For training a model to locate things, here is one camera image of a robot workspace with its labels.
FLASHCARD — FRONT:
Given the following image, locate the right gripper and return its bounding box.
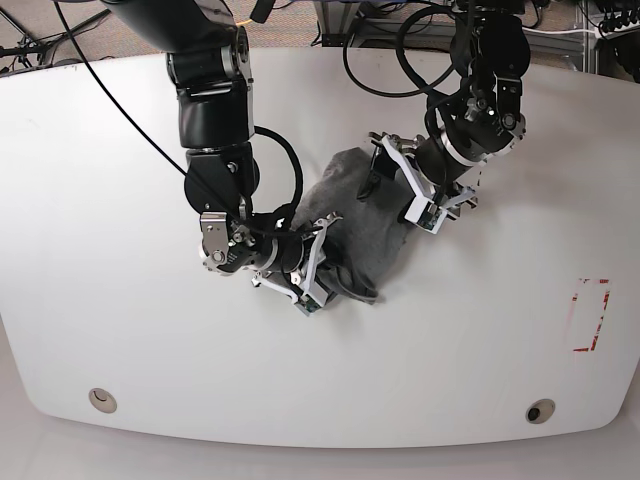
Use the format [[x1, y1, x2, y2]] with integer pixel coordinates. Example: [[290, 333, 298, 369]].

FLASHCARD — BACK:
[[251, 212, 343, 300]]

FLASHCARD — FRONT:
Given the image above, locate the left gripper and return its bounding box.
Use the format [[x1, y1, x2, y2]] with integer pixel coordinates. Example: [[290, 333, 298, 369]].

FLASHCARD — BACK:
[[357, 132, 479, 220]]

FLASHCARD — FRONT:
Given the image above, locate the grey T-shirt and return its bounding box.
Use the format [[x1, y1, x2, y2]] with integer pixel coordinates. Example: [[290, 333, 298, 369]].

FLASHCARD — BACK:
[[292, 147, 413, 304]]

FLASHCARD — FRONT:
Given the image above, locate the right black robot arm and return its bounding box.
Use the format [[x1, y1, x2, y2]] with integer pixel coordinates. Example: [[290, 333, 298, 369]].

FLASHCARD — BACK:
[[105, 1, 338, 311]]

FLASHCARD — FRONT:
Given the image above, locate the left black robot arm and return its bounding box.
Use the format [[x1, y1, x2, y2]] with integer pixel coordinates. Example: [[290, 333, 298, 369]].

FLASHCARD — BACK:
[[357, 1, 531, 232]]

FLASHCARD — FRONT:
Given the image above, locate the red tape rectangle marking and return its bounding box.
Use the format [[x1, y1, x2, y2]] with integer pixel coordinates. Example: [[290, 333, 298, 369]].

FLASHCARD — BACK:
[[568, 278, 611, 353]]

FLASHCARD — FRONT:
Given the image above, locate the white power strip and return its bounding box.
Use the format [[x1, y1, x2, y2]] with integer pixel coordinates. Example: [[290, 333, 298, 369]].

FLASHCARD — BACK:
[[596, 15, 639, 39]]

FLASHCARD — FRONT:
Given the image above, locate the black tripod stand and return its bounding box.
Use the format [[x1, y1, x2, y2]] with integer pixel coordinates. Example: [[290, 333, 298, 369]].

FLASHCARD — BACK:
[[0, 0, 111, 71]]

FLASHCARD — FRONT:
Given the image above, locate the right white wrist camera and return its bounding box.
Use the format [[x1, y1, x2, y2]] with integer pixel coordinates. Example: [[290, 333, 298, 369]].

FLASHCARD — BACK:
[[290, 221, 329, 316]]

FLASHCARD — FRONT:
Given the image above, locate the aluminium frame stand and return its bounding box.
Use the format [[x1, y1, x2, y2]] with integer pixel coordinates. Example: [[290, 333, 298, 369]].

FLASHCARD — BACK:
[[313, 1, 595, 53]]

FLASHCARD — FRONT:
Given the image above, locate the left table cable grommet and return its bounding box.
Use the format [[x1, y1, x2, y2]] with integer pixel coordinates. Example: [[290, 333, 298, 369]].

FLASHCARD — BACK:
[[88, 388, 117, 414]]

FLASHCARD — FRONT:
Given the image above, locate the table cable grommet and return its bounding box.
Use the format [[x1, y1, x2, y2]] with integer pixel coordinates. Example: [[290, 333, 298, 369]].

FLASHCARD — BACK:
[[525, 399, 556, 425], [88, 388, 117, 414]]

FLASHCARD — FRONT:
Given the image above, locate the right table cable grommet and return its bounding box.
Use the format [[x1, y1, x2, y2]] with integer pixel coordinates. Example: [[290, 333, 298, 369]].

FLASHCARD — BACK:
[[525, 399, 556, 425]]

